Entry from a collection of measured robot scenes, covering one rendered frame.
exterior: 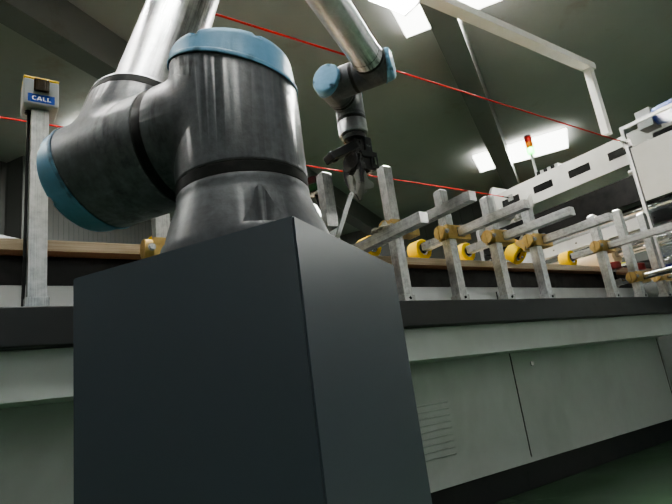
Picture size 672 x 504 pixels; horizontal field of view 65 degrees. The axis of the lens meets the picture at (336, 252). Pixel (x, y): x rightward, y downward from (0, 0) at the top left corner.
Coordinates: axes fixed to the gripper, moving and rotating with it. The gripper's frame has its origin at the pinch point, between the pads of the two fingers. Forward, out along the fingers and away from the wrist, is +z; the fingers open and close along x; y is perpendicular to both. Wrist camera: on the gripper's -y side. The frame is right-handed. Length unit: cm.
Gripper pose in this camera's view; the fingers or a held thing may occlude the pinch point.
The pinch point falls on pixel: (357, 196)
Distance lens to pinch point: 155.5
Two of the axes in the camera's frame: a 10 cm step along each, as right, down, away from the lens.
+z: 1.3, 9.6, -2.6
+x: -5.5, 2.8, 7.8
